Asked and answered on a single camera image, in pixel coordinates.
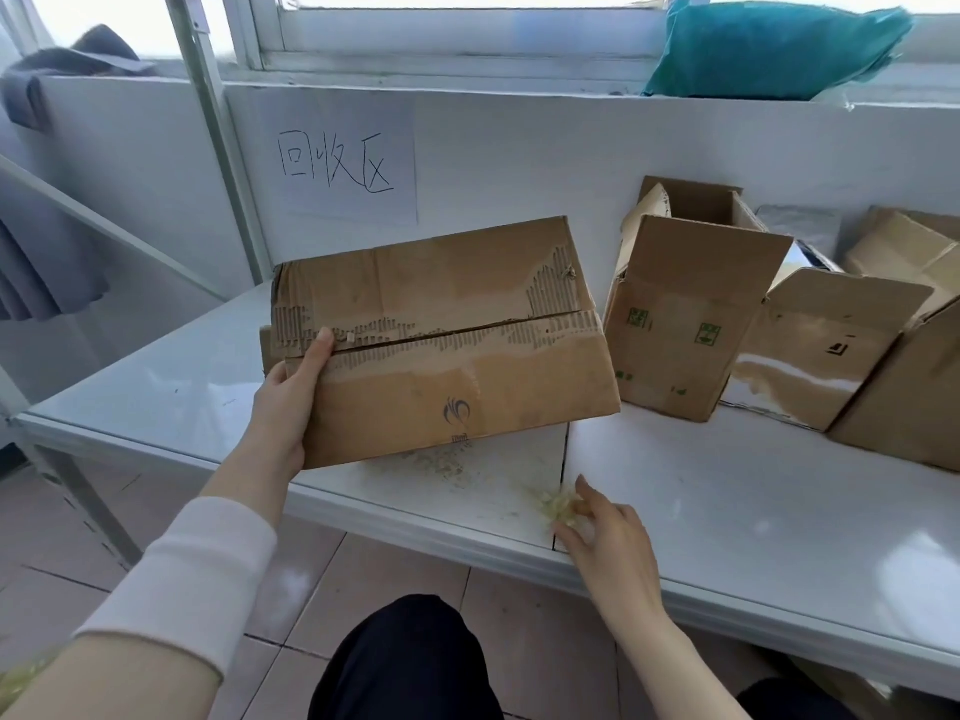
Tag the person's right hand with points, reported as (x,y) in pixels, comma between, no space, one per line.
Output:
(615,554)

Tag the person's left hand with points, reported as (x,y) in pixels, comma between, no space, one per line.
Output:
(277,427)

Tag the clear tape wad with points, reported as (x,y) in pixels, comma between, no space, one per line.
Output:
(559,506)

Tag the red printed cardboard box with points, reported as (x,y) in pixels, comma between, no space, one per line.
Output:
(450,382)

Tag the green printed cardboard box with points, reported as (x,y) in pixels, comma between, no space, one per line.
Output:
(675,292)

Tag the glossy taped cardboard box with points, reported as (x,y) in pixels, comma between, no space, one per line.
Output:
(817,344)

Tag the plain brown cardboard box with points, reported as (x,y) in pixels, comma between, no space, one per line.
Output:
(907,397)

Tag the person's left forearm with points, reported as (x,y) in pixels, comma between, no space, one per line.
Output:
(97,689)

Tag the person's right forearm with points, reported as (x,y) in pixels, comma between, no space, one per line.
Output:
(667,667)

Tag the person's black trousers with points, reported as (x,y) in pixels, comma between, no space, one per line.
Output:
(405,667)

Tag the white wrist sleeve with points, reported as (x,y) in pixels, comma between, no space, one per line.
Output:
(187,577)

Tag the white handwritten paper sign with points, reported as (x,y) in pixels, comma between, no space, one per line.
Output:
(337,202)

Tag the grey curtain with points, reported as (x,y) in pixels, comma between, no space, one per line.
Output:
(45,277)

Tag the white metal shelf rack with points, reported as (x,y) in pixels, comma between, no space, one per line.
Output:
(221,142)

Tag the white black-edged packet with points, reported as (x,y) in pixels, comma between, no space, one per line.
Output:
(802,258)

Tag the grey cloth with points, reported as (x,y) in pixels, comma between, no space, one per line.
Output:
(45,74)

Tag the teal plastic bag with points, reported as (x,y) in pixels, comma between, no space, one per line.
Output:
(765,52)

